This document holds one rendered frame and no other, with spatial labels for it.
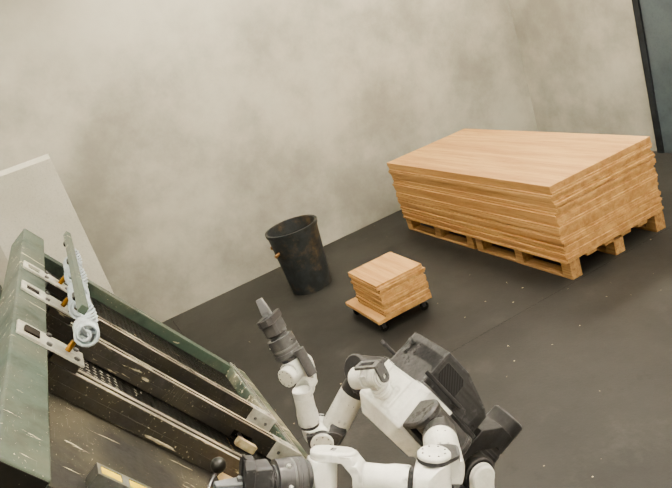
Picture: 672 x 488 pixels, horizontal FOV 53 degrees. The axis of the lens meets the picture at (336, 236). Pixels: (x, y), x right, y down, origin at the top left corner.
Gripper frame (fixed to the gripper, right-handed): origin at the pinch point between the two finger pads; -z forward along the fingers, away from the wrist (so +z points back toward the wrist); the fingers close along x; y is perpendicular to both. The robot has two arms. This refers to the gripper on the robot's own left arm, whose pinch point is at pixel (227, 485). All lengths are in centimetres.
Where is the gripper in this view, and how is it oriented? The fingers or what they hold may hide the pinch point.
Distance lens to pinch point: 160.3
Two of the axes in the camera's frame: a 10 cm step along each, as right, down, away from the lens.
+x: -0.9, 9.8, 1.5
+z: 9.1, 0.2, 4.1
